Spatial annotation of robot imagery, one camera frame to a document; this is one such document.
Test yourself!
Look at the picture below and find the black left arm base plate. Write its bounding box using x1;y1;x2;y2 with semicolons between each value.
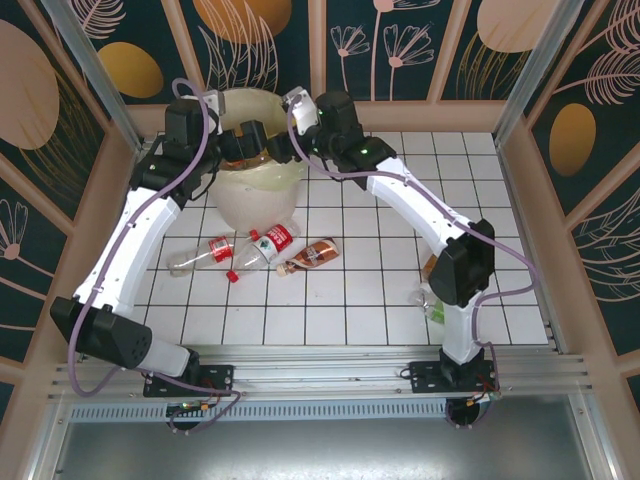
143;363;236;399

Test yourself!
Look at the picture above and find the orange juice bottle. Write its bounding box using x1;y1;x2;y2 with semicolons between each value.
224;154;269;171

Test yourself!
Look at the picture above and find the base wiring connector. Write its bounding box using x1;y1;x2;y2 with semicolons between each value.
462;389;503;407
164;397;221;417

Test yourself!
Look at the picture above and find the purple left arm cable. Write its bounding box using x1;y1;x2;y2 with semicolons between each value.
68;78;242;437

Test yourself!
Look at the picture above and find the clear bottle red white label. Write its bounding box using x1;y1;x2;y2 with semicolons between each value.
225;223;301;282

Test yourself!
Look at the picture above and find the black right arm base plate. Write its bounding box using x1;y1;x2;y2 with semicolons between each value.
408;360;501;396

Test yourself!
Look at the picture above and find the aluminium side rail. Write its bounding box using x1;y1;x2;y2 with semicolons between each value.
492;137;571;359
74;139;154;364

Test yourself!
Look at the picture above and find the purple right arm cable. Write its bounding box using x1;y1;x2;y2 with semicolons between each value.
284;97;540;430

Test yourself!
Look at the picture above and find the clear bottle green label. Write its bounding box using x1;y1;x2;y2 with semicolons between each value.
409;282;446;324

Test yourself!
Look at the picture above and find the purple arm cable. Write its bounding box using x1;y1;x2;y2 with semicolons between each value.
284;97;540;430
68;78;242;437

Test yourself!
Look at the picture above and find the clear bottle small red label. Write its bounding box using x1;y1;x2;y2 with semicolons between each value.
166;228;261;277

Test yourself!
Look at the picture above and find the aluminium frame post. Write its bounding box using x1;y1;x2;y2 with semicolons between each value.
39;0;151;154
492;0;589;147

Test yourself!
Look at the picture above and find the cream plastic bin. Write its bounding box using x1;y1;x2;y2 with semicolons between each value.
207;87;309;235

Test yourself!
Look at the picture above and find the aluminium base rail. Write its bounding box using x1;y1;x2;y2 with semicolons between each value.
47;343;599;401

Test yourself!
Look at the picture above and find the copper brown bottle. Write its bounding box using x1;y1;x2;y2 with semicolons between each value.
276;238;340;277

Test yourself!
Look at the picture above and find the perforated metal cable tray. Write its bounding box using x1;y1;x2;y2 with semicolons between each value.
67;402;454;422

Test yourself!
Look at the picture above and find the amber tea bottle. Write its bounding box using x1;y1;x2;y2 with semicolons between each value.
421;252;444;279

